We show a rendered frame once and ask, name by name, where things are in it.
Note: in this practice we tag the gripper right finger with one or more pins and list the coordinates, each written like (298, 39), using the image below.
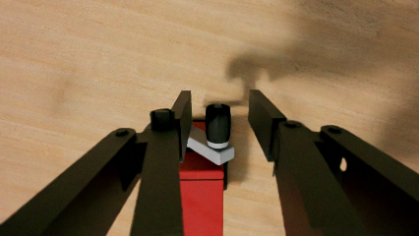
(376, 188)

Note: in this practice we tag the red pencil sharpener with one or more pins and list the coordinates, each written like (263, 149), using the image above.
(203, 172)

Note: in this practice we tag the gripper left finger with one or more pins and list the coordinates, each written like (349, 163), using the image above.
(87, 197)

